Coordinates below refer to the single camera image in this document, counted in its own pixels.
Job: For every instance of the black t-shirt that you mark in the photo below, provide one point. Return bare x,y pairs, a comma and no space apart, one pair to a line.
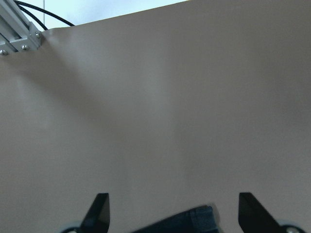
196,220

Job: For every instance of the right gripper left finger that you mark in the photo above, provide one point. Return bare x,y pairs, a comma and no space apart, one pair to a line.
96,220

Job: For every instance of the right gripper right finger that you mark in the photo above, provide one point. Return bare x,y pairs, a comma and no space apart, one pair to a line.
254,218

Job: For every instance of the aluminium frame post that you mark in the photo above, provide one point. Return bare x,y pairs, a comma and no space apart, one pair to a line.
17,33

